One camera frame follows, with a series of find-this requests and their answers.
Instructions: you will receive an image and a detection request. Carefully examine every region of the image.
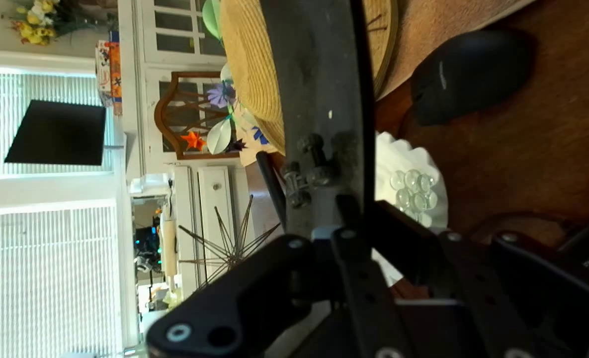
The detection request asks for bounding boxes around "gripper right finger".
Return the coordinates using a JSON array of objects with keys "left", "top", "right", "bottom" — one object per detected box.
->
[{"left": 373, "top": 200, "right": 589, "bottom": 358}]

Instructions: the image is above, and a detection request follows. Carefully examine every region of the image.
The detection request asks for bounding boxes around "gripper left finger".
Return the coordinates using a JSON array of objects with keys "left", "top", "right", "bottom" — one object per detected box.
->
[{"left": 146, "top": 195, "right": 415, "bottom": 358}]

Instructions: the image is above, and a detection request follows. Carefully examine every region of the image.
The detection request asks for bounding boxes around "dark grey toy skateboard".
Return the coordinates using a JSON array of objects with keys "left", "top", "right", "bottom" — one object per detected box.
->
[{"left": 259, "top": 0, "right": 377, "bottom": 237}]

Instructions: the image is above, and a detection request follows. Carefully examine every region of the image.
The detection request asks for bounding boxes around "metal starburst ornament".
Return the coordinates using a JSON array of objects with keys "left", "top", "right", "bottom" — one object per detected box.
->
[{"left": 177, "top": 195, "right": 281, "bottom": 291}]

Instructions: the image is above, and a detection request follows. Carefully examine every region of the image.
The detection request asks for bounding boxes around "black rod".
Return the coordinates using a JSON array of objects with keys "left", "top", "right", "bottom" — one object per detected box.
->
[{"left": 255, "top": 151, "right": 288, "bottom": 230}]

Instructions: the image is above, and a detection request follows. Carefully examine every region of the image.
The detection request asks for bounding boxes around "heap of clear glass marbles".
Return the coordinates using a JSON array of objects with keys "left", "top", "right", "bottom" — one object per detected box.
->
[{"left": 390, "top": 169, "right": 439, "bottom": 227}]

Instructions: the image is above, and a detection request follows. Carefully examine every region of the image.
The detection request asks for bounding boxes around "orange paper flower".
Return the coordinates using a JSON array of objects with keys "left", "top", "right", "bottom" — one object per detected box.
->
[{"left": 180, "top": 130, "right": 207, "bottom": 152}]

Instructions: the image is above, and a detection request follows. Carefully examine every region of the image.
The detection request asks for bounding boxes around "pale green paper leaf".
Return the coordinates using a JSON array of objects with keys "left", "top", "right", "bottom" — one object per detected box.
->
[{"left": 206, "top": 116, "right": 233, "bottom": 155}]

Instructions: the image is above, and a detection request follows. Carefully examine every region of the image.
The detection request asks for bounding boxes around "white scalloped bowl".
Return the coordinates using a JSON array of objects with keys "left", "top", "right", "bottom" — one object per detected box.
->
[{"left": 374, "top": 131, "right": 449, "bottom": 286}]

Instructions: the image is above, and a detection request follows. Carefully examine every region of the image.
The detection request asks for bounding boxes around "wooden chair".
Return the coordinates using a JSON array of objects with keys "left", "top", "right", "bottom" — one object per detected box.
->
[{"left": 154, "top": 71, "right": 241, "bottom": 161}]

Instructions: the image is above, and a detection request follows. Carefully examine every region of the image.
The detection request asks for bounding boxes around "purple paper flower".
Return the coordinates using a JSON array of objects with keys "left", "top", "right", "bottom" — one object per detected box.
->
[{"left": 207, "top": 82, "right": 237, "bottom": 109}]

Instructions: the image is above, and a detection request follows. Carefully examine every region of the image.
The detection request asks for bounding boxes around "black computer mouse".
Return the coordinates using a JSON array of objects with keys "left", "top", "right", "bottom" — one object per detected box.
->
[{"left": 411, "top": 27, "right": 538, "bottom": 126}]

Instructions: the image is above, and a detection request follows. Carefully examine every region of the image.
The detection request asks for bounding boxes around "straw hat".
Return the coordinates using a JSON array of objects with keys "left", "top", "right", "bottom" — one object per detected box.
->
[{"left": 219, "top": 0, "right": 287, "bottom": 156}]

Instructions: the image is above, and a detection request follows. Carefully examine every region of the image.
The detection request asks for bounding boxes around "black monitor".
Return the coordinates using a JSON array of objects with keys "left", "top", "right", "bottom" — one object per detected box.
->
[{"left": 4, "top": 99, "right": 107, "bottom": 166}]

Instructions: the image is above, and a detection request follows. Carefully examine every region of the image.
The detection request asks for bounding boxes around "colourful box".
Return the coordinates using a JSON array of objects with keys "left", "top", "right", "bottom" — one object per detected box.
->
[{"left": 94, "top": 31, "right": 123, "bottom": 117}]

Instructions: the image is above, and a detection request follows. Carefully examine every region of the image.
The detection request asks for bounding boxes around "white cabinet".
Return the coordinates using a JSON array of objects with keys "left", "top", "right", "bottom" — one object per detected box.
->
[{"left": 117, "top": 0, "right": 257, "bottom": 304}]

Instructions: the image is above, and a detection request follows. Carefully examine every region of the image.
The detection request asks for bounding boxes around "round clock with wooden rim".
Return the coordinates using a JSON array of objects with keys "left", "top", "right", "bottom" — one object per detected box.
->
[{"left": 363, "top": 0, "right": 400, "bottom": 100}]

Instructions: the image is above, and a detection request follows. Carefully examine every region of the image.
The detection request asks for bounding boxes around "yellow flower bouquet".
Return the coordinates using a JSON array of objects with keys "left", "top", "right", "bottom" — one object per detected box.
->
[{"left": 0, "top": 0, "right": 118, "bottom": 46}]

